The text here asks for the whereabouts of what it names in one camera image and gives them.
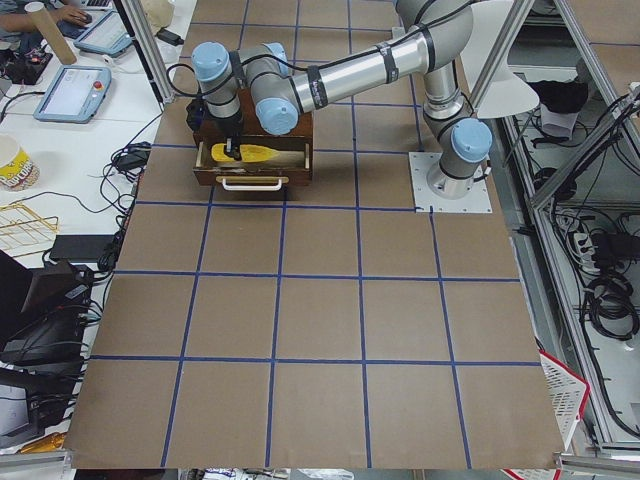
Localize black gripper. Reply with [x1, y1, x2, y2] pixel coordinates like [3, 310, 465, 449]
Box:
[214, 113, 244, 161]

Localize yellow corn cob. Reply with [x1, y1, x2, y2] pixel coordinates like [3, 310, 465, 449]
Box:
[211, 143, 280, 163]

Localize white drawer handle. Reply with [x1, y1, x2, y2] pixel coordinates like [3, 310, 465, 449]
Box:
[217, 176, 287, 192]

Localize dark wooden drawer cabinet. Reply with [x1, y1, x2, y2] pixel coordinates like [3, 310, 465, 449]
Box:
[193, 90, 314, 186]

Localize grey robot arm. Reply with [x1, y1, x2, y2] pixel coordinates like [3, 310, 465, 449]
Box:
[188, 1, 489, 196]

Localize person hand on mouse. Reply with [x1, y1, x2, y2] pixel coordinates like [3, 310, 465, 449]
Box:
[55, 5, 92, 27]

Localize blue teach pendant near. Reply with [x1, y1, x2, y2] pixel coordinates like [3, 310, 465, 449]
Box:
[33, 66, 112, 124]

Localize blue teach pendant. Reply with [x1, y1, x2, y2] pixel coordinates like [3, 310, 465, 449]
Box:
[73, 10, 132, 57]
[33, 66, 112, 124]

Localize blue teach pendant far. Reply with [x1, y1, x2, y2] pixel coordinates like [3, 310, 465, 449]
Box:
[73, 10, 132, 57]

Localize popcorn paper cup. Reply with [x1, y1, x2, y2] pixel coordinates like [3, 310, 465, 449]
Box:
[1, 134, 40, 191]

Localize cardboard tube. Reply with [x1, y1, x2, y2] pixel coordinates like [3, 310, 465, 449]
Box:
[25, 1, 77, 65]

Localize white chair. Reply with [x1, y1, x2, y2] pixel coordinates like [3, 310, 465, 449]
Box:
[461, 1, 539, 119]

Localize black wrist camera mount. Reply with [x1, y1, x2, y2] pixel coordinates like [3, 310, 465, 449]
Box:
[186, 98, 206, 132]

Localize aluminium frame post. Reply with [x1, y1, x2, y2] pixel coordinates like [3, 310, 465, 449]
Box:
[114, 0, 175, 104]

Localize gold wire rack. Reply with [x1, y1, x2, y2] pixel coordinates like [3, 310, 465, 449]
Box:
[0, 203, 59, 257]

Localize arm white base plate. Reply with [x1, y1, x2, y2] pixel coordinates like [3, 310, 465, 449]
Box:
[409, 152, 492, 214]

